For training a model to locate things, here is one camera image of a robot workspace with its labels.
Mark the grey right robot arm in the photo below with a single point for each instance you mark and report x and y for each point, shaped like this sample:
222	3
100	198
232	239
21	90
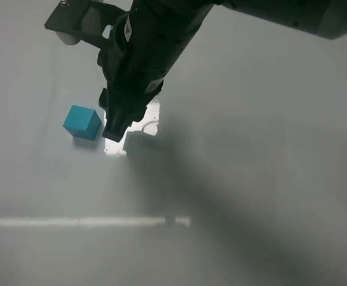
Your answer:
326	19

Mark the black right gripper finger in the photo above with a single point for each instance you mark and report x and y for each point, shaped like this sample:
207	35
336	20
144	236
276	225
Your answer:
102	102
118	119

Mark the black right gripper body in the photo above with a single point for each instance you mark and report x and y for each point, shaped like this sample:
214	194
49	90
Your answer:
143	47

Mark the teal cube block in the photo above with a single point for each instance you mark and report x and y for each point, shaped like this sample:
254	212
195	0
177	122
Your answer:
82	122

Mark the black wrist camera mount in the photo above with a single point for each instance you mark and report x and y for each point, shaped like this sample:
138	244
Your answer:
83	20

